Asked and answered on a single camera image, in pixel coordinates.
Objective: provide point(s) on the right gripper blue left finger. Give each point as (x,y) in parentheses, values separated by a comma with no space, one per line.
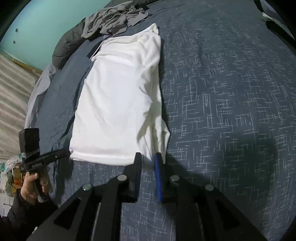
(94,212)

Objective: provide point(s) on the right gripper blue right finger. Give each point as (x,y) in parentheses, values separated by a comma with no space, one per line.
(202,212)

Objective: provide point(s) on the white polo shirt black trim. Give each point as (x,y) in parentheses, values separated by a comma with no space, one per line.
(119,110)

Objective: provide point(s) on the stack of folded clothes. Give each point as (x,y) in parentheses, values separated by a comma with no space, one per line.
(281,12)

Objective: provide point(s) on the person's left hand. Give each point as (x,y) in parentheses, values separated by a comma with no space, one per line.
(29,191)

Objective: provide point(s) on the clutter on floor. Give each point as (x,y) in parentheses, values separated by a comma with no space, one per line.
(11,178)

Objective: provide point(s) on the person's left dark sleeve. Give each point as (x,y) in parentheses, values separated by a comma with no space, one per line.
(23,218)

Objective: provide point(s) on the light grey blanket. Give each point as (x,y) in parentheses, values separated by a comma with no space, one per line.
(38,94)

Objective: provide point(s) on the striped beige curtain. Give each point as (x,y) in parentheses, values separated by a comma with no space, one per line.
(16,87)

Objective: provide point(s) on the dark grey rolled duvet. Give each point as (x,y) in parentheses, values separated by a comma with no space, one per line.
(72,39)

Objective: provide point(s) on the blue patterned bed sheet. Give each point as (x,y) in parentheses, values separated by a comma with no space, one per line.
(228,87)

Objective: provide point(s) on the grey crumpled garment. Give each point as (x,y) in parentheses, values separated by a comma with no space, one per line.
(113,20)

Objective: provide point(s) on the wooden frame by wall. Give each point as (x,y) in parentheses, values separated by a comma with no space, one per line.
(27,67)

